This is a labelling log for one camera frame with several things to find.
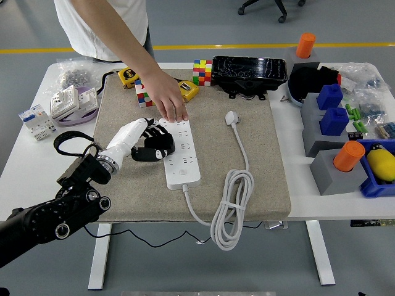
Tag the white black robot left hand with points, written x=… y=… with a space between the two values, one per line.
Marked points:
x=126 y=138

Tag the person's hand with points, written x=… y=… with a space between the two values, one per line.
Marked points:
x=166 y=92

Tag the black power adapter plug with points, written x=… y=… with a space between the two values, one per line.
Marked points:
x=169 y=144

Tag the white power strip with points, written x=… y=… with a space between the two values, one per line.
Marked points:
x=182 y=169

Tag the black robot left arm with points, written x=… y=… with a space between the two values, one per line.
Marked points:
x=37 y=219

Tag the person's forearm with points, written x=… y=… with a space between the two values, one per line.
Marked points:
x=135 y=46

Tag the white three-pin plug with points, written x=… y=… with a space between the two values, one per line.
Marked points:
x=231 y=117

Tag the long black circuit board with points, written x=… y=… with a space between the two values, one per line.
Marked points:
x=370 y=223

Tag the small black circuit board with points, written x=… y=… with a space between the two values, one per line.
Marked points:
x=355 y=136

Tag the yellow tape measure silver clip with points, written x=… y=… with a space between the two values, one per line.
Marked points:
x=189 y=91

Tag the multicolour puzzle cube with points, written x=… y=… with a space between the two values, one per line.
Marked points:
x=202 y=72
x=141 y=97

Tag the yellow tape measure round label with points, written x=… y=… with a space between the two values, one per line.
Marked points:
x=129 y=75

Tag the white table leg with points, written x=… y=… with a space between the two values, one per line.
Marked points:
x=321 y=253
x=100 y=256

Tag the grey-brown mat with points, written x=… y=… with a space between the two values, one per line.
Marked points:
x=216 y=154

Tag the clear bag of grey nuts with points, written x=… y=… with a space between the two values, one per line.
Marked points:
x=74 y=77

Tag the white circuit breaker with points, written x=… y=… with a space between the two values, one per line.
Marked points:
x=34 y=118

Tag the blue plastic bin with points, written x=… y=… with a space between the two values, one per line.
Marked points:
x=371 y=188

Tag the person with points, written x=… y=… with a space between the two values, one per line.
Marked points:
x=74 y=31

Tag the grey base block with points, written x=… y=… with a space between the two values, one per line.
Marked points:
x=308 y=106
x=311 y=132
x=336 y=182
x=291 y=57

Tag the white blue bowl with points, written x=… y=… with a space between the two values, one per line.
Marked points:
x=293 y=94

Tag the yellow toy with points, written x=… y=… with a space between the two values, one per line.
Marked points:
x=381 y=163

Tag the orange cylinder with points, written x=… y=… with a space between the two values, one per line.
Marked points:
x=348 y=155
x=305 y=44

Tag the black office chair base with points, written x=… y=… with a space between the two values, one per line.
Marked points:
x=277 y=4

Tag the blue block with knob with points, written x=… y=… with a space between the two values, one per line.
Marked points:
x=330 y=97
x=334 y=121

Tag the clear bag of blue parts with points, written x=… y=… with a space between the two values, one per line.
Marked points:
x=371 y=108
x=367 y=75
x=387 y=131

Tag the green cylindrical battery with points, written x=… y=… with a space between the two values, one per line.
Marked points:
x=355 y=114
x=348 y=109
x=364 y=128
x=357 y=125

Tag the white wall socket panel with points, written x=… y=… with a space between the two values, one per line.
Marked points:
x=88 y=98

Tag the white wall socket box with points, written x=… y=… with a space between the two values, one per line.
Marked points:
x=64 y=101

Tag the silver bracket under table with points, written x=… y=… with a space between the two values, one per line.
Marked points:
x=274 y=225

